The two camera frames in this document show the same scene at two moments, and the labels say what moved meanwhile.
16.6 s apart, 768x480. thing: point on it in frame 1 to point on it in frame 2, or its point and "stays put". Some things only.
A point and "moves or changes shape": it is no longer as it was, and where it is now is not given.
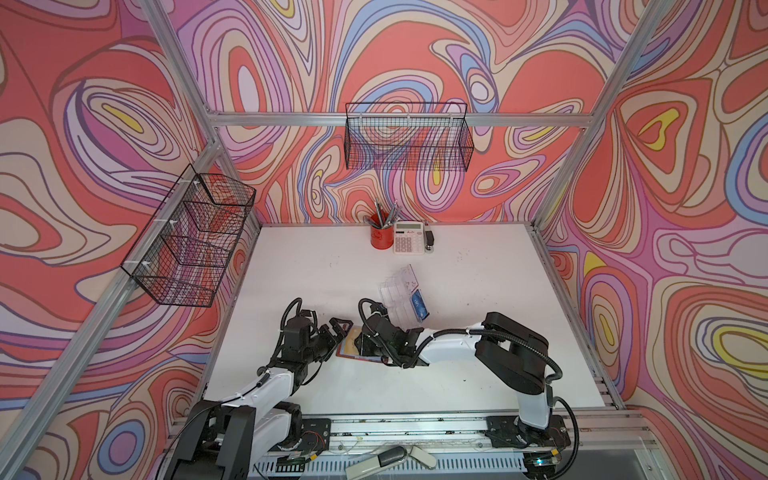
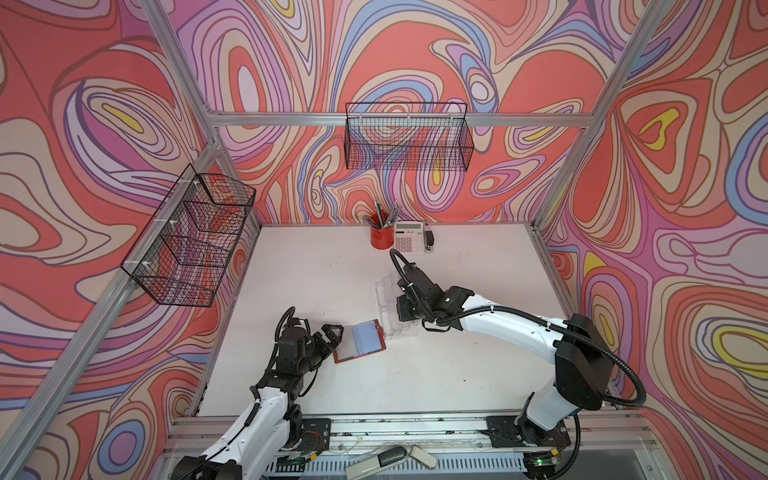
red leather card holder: (340, 352) moves or changes shape
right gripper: (364, 345) to (404, 310)
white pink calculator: (408, 238) stays put
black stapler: (429, 248) stays put
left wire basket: (185, 250) stays put
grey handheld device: (388, 459) stays put
